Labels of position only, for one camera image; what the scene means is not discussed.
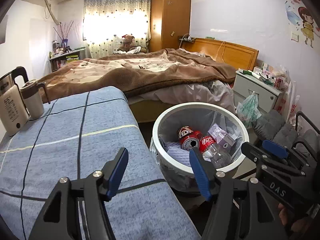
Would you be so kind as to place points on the cartoon girl wall sticker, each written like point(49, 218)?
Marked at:
point(307, 23)

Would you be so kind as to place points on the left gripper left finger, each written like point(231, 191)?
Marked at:
point(113, 173)

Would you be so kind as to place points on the white trash bin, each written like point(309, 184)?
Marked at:
point(200, 117)

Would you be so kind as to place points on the beige electric kettle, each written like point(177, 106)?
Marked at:
point(14, 114)

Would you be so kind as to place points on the purple small carton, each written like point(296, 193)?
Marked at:
point(222, 138)

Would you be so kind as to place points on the lavender foam net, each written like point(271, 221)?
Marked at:
point(176, 152)

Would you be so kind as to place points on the teddy bear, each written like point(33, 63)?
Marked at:
point(128, 46)

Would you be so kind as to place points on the clear plastic cola bottle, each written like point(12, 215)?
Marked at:
point(212, 152)

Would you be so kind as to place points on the brown white thermal mug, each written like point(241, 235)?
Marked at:
point(32, 99)

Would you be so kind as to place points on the cluttered white shelf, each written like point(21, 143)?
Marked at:
point(60, 60)

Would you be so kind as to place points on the white nightstand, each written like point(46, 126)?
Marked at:
point(245, 85)

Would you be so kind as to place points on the red soda can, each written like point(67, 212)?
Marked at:
point(189, 138)

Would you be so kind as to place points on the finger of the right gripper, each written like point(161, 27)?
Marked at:
point(271, 167)
point(275, 149)

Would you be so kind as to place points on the brown blanket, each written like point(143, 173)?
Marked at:
point(135, 74)

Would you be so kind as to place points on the blue checked tablecloth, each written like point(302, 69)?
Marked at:
point(76, 136)

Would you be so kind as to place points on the green printed plastic bag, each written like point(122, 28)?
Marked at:
point(248, 111)

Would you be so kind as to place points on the wooden headboard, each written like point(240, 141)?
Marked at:
point(235, 55)

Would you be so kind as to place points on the pink bed sheet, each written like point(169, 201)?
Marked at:
point(214, 92)

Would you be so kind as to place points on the right hand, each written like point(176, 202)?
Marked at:
point(303, 228)

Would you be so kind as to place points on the wooden wardrobe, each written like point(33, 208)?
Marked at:
point(169, 22)

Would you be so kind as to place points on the purple branch vase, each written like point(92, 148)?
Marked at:
point(63, 31)

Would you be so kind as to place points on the grey quilted cushion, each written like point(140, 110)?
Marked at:
point(272, 126)

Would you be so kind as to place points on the patterned curtain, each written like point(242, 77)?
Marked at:
point(106, 21)

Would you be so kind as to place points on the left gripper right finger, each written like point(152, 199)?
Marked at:
point(204, 173)

